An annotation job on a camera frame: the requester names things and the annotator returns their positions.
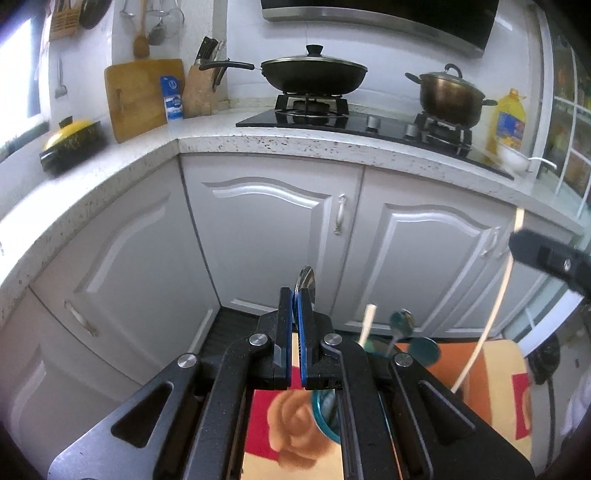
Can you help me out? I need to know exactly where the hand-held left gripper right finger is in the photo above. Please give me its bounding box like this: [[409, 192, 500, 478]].
[[295, 288, 536, 480]]

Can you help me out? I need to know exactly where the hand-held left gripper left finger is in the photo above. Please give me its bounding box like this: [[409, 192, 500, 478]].
[[46, 286, 296, 480]]

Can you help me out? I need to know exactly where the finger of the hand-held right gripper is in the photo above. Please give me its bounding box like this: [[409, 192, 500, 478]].
[[508, 228, 591, 296]]

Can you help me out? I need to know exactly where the medium steel spoon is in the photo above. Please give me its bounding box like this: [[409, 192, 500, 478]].
[[294, 266, 318, 311]]

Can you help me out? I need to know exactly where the pale wooden chopstick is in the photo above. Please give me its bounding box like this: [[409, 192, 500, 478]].
[[451, 208, 525, 393], [359, 305, 378, 349]]

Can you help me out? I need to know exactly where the floral utensil cup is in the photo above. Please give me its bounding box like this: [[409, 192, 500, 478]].
[[311, 339, 398, 441]]

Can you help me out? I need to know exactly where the small steel spoon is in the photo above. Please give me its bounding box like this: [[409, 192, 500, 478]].
[[387, 309, 415, 356]]

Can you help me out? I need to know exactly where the large steel spoon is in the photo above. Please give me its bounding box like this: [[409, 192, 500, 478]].
[[409, 337, 441, 367]]

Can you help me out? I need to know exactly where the grey wide cabinet door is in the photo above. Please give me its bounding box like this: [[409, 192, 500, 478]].
[[496, 217, 573, 333], [344, 166, 515, 337]]

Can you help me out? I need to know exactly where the black ribbed floor mat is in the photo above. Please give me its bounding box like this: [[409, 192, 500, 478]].
[[201, 305, 278, 361]]

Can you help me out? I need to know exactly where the grey narrow cabinet door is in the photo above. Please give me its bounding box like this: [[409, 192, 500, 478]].
[[180, 154, 365, 333]]

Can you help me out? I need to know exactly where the white bowl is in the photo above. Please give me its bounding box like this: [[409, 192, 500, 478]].
[[499, 145, 529, 174]]

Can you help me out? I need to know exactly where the orange yellow red mat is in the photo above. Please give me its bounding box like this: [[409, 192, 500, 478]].
[[242, 339, 532, 480]]

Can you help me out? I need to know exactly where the yellow oil bottle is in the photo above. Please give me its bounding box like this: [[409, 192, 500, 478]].
[[494, 89, 527, 155]]

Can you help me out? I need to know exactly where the white framed glass door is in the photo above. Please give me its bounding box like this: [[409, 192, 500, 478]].
[[540, 9, 591, 204]]

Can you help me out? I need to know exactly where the grey corner cabinet door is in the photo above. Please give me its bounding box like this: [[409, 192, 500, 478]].
[[30, 157, 220, 384]]

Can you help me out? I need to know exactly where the steel cooking pot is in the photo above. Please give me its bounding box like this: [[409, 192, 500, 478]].
[[405, 64, 498, 127]]

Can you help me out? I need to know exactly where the black glass gas hob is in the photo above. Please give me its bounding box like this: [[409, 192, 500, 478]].
[[235, 95, 515, 181]]

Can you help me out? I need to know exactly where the speckled white countertop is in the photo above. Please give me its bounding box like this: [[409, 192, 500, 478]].
[[0, 108, 587, 324]]

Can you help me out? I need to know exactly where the black wok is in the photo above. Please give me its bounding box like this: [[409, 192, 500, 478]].
[[199, 60, 369, 95]]

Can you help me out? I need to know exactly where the wooden knife block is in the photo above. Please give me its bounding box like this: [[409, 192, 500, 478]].
[[182, 37, 227, 118]]

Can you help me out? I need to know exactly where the grey low cabinet door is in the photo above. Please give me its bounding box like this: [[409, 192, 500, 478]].
[[0, 291, 144, 462]]

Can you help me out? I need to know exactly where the blue white packet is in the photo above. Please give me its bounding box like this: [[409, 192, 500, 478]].
[[160, 75, 184, 123]]

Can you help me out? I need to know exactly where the glass wok lid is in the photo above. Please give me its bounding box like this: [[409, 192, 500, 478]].
[[261, 45, 369, 75]]

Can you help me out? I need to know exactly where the wooden cutting board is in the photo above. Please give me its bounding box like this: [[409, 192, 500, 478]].
[[104, 58, 185, 144]]

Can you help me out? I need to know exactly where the yellow black casserole dish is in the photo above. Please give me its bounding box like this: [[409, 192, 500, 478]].
[[39, 117, 107, 174]]

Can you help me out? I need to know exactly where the black range hood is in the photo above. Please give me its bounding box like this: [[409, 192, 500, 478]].
[[261, 0, 499, 58]]

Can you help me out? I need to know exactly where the wooden hanging spatula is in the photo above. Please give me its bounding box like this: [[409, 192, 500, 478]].
[[134, 0, 151, 58]]

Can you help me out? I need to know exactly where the metal hanging strainer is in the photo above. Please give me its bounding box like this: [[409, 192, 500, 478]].
[[148, 0, 185, 47]]

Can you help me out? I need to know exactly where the bright window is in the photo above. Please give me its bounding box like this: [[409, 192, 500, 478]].
[[0, 18, 47, 148]]

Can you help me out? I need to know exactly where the black hanging pan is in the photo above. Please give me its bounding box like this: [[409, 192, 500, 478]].
[[78, 0, 112, 31]]

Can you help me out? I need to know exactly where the ornate metal door handle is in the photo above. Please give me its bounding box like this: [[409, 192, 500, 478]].
[[333, 194, 348, 236], [64, 300, 99, 337], [480, 226, 502, 257]]

